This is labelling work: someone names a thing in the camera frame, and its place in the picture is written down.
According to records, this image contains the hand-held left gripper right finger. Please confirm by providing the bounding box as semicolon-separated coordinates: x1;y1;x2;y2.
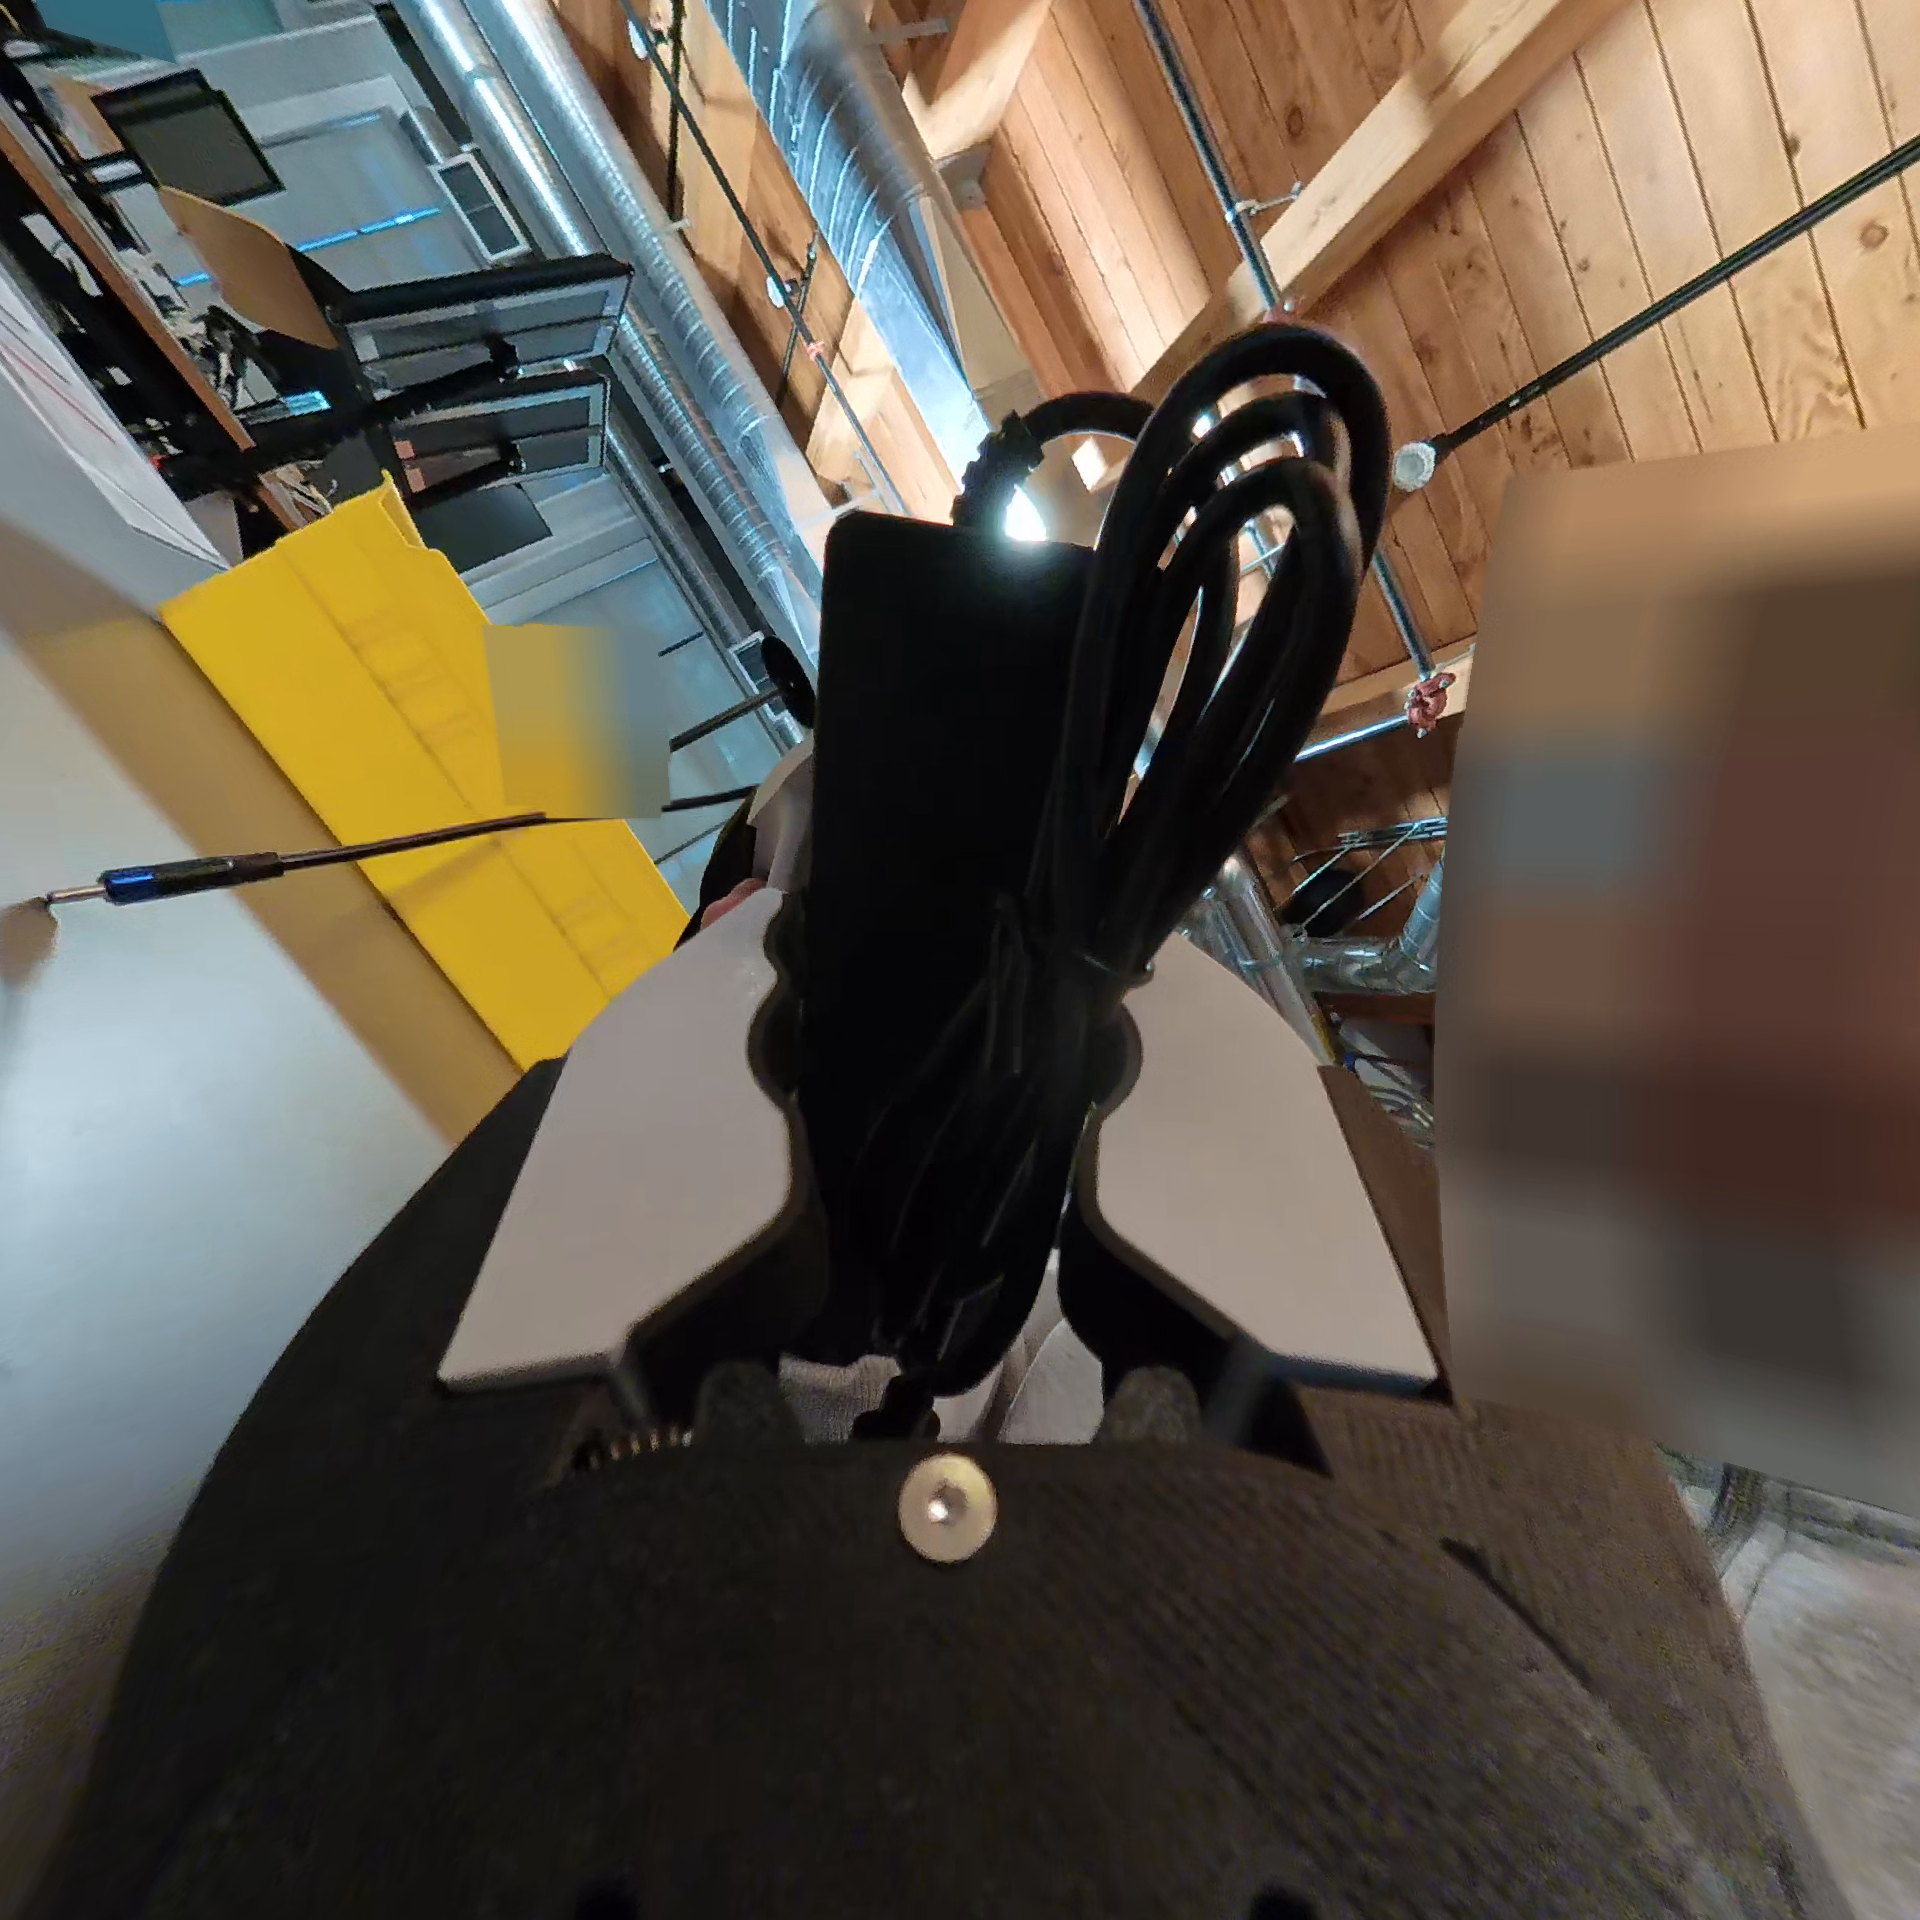
1070;934;1448;1385

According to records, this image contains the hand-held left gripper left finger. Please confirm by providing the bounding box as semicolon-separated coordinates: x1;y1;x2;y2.
436;886;822;1388

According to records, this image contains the black power cable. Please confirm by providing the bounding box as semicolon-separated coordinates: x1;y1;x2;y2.
861;319;1391;1443

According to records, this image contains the black usb cable blue plug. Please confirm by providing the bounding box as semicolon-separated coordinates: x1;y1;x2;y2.
42;794;745;912

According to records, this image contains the black power adapter brick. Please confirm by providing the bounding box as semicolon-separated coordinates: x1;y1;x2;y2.
782;511;1146;1400

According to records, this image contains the yellow plastic bin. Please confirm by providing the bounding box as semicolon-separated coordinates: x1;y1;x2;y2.
158;475;691;1071

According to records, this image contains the black flat monitor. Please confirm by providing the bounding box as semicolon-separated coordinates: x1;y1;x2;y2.
325;253;635;366

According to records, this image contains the grey metal conduit pipe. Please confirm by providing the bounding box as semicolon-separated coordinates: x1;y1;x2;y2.
1136;0;1448;668

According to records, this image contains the wooden edged desk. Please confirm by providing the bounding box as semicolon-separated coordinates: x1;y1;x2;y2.
0;112;262;455

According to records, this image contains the black ceiling rod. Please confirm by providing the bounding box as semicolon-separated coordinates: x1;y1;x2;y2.
1434;134;1920;455

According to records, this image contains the brown cardboard sheet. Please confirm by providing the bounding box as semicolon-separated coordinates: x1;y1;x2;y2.
158;187;344;348

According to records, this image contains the small black monitor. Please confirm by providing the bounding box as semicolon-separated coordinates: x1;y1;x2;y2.
98;68;289;207

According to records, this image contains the silver elbow duct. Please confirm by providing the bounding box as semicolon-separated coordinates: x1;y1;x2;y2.
1199;857;1451;1025

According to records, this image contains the narrow silver spiral air duct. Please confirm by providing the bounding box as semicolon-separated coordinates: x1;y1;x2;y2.
399;0;820;709

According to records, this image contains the wide silver spiral air duct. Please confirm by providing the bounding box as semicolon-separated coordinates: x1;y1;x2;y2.
719;0;1022;519

